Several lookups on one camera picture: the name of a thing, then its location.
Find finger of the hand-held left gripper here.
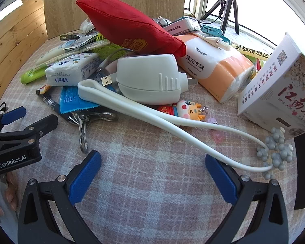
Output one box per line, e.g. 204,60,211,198
0,114,59,144
0,106,26,133

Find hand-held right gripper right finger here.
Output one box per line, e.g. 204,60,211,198
205,155,290,244

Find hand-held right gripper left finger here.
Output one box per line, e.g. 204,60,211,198
17,150,102,244

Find person's left hand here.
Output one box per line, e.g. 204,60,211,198
0,171,19,220

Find black marker pen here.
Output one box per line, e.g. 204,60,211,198
36,89,60,113

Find blue sachet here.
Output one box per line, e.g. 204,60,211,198
60,85,101,114

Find green tube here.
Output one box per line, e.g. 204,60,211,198
20,65,49,84

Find metal clip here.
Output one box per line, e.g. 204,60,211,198
77,118,89,154
85,111,119,123

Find pink heart charms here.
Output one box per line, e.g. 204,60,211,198
206,118,224,142

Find blue and white tissue pack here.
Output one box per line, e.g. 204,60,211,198
45,53,102,86

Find white tube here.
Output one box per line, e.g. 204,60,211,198
36,43,75,65

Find wooden plank panel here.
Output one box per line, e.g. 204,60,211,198
0,0,48,88

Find red charm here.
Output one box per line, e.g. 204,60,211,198
157,105,178,118

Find silver foil packet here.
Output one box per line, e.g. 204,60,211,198
63,34,100,52

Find white printed cardboard box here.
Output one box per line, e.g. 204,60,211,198
237,32,305,141

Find green mesh basket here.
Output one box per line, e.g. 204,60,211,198
90,33,125,57

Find crumpled clear plastic bag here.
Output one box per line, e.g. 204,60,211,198
80,18,97,33

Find orange and white tissue pack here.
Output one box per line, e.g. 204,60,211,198
176,33,255,104

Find light wooden board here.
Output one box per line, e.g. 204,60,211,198
43,0,187,40

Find white plastic handheld device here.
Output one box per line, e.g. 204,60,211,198
116,54,190,105

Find red fabric pouch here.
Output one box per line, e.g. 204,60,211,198
76,0,187,58

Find yellow packet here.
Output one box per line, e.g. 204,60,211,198
230,43,275,62

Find white stick with cap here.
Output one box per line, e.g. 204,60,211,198
193,32,231,53

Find teal plastic clip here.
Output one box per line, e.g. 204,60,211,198
200,25,231,44

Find white and blue box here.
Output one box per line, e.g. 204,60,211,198
164,17,202,35

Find black tripod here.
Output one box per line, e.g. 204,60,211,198
201,0,241,35

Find white long-handled roller massager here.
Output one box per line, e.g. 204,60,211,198
77,80,294,180

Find cartoon figure keychain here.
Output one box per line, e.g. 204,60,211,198
176,100,210,122

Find grey usb cable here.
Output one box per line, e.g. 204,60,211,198
98,49,128,87

